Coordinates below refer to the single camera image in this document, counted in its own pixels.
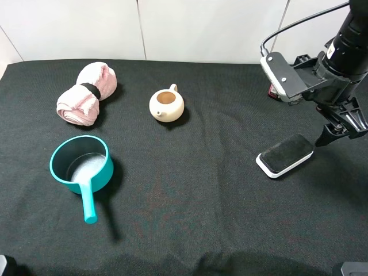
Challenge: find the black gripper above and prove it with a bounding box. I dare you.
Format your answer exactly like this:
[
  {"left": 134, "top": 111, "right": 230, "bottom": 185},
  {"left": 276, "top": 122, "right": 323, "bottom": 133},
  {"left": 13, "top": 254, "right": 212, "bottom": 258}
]
[{"left": 293, "top": 53, "right": 367, "bottom": 147}]

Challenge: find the black and white eraser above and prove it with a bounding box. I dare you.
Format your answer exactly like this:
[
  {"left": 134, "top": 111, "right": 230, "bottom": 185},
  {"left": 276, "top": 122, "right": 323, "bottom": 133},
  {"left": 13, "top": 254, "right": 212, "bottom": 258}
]
[{"left": 256, "top": 134, "right": 314, "bottom": 179}]

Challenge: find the cream ceramic teapot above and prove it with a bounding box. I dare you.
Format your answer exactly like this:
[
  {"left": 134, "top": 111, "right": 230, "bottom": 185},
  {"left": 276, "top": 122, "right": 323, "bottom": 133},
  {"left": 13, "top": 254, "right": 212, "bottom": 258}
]
[{"left": 149, "top": 83, "right": 185, "bottom": 122}]

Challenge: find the grey block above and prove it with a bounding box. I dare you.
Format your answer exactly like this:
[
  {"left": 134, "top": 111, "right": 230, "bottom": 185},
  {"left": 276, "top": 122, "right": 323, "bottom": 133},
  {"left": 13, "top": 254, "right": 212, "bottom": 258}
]
[
  {"left": 0, "top": 255, "right": 8, "bottom": 276},
  {"left": 340, "top": 262, "right": 368, "bottom": 276}
]

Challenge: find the rolled pink towel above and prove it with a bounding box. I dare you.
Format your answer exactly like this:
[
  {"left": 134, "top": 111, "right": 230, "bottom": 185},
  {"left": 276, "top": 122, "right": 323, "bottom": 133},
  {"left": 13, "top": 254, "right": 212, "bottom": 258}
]
[{"left": 56, "top": 62, "right": 117, "bottom": 127}]

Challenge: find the dark green table cloth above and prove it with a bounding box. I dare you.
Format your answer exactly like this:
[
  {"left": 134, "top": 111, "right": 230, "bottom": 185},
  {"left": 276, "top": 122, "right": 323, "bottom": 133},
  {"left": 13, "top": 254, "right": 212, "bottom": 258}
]
[{"left": 1, "top": 60, "right": 367, "bottom": 275}]

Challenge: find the grey block bottom right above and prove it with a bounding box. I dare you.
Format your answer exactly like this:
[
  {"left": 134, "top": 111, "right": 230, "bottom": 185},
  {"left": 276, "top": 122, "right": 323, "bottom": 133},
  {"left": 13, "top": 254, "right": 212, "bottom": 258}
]
[{"left": 340, "top": 262, "right": 368, "bottom": 276}]

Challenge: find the small black pink box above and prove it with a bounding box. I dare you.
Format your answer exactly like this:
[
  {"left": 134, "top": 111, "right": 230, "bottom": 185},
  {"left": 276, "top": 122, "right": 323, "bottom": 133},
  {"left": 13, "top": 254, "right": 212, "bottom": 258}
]
[{"left": 267, "top": 85, "right": 281, "bottom": 101}]

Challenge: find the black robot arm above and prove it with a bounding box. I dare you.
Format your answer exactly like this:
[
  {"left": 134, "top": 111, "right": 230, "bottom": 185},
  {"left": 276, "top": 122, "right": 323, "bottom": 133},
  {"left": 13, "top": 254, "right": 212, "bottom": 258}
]
[{"left": 293, "top": 1, "right": 367, "bottom": 147}]

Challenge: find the teal saucepan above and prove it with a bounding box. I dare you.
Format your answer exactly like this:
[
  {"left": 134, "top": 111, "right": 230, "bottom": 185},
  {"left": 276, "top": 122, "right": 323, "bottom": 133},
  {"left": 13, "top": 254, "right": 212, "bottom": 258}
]
[{"left": 49, "top": 135, "right": 114, "bottom": 224}]

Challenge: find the grey block bottom left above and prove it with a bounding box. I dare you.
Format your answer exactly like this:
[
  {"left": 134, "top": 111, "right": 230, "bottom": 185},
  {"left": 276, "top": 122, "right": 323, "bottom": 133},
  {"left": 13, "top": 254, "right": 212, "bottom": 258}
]
[{"left": 0, "top": 255, "right": 8, "bottom": 276}]

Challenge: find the black band on towel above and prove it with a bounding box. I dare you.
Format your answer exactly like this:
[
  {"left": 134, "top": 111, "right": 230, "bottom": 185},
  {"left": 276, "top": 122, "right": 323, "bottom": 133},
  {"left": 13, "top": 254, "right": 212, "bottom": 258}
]
[{"left": 80, "top": 83, "right": 101, "bottom": 99}]

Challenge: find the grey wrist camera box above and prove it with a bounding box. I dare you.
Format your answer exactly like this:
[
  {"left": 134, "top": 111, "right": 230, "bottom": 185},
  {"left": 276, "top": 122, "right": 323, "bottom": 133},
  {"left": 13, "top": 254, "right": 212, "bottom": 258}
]
[{"left": 260, "top": 52, "right": 307, "bottom": 104}]

